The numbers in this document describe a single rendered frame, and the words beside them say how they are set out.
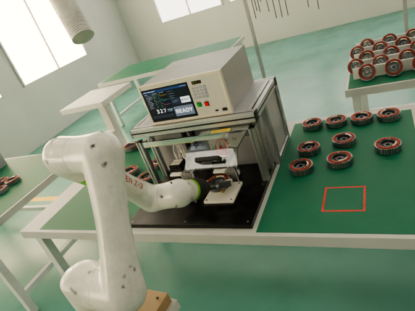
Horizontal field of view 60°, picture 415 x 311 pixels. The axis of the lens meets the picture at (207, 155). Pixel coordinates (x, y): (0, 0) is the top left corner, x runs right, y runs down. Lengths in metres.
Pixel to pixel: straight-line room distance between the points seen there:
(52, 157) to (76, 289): 0.39
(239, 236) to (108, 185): 0.67
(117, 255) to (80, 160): 0.28
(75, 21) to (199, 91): 1.33
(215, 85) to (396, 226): 0.89
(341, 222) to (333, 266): 0.90
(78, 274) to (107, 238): 0.20
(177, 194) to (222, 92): 0.52
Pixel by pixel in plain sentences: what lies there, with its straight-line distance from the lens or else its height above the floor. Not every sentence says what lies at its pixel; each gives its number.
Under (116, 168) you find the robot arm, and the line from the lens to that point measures 1.00.
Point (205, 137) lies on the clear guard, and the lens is 1.60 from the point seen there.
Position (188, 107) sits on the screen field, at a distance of 1.70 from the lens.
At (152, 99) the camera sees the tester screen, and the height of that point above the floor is 1.25.
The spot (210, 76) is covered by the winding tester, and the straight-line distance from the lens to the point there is 1.59.
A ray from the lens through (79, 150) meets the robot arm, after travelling 1.02.
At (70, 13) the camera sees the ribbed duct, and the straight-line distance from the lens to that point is 2.76.
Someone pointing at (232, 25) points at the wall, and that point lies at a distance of 8.25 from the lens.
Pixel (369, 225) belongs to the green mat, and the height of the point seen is 0.75.
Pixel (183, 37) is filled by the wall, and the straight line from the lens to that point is 8.75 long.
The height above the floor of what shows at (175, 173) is 0.88.
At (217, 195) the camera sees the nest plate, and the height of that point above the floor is 0.78.
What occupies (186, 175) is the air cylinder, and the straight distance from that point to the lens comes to 1.91.
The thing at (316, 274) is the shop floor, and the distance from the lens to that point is 2.29.
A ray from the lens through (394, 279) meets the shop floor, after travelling 2.25.
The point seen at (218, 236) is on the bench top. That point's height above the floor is 0.74.
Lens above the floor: 1.69
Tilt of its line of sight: 26 degrees down
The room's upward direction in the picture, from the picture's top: 20 degrees counter-clockwise
